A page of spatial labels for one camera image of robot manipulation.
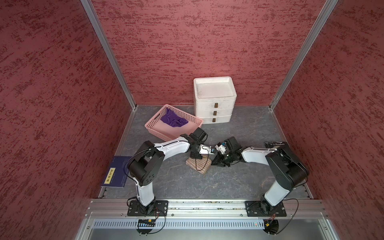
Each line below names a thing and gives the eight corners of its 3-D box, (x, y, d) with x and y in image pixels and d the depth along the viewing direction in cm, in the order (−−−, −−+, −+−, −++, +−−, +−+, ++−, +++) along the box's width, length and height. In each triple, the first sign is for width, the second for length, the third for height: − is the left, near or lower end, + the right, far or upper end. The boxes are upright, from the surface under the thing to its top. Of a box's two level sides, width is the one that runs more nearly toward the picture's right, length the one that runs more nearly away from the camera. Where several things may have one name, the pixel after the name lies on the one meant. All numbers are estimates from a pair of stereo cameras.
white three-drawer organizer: (193, 124, 111) (192, 98, 90) (193, 103, 126) (193, 76, 105) (229, 124, 111) (237, 98, 91) (225, 103, 126) (231, 76, 105)
